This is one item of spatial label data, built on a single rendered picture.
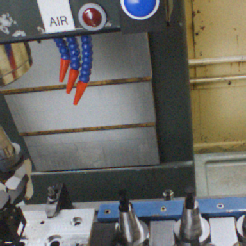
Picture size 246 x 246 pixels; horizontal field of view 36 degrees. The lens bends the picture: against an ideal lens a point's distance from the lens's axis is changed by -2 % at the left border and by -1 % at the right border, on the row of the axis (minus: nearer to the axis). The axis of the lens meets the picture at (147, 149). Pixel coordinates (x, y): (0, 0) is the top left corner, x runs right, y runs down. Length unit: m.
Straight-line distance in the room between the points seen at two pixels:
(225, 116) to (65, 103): 0.77
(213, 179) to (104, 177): 0.54
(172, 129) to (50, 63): 0.45
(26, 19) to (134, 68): 0.73
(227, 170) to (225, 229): 1.08
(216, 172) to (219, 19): 0.68
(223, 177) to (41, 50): 0.99
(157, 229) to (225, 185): 1.01
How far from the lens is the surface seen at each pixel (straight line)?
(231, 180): 1.71
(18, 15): 0.41
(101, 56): 1.11
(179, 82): 1.18
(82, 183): 1.45
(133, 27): 0.39
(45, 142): 1.33
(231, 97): 1.64
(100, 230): 0.73
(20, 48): 0.64
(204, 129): 1.72
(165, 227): 0.71
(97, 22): 0.38
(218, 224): 0.71
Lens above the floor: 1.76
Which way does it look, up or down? 38 degrees down
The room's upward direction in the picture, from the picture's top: 9 degrees counter-clockwise
